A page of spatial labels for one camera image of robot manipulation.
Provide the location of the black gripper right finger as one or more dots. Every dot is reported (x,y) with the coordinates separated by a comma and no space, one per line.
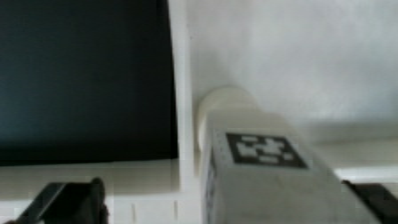
(378,200)

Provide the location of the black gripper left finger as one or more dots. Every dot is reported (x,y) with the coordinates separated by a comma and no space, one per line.
(67,204)

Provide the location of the white table leg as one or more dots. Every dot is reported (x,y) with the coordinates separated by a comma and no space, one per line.
(268,183)

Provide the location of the white square tabletop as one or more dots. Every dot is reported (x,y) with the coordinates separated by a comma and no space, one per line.
(305,52)

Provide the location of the white L-shaped obstacle fence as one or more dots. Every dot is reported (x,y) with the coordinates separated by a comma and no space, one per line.
(151,189)

